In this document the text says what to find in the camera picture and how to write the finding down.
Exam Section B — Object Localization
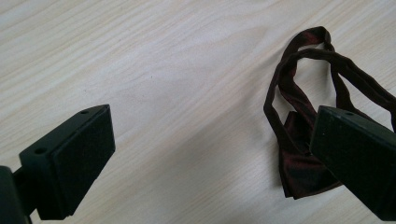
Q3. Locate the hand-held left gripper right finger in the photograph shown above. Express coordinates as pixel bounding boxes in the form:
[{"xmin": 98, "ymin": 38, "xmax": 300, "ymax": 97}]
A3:
[{"xmin": 309, "ymin": 105, "xmax": 396, "ymax": 222}]

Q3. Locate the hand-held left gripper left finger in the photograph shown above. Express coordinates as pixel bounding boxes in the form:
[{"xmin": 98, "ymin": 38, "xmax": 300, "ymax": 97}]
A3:
[{"xmin": 12, "ymin": 104, "xmax": 117, "ymax": 221}]

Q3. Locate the dark red bow tie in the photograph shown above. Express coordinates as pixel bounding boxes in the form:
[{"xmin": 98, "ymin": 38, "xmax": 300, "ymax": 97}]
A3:
[{"xmin": 262, "ymin": 26, "xmax": 396, "ymax": 200}]

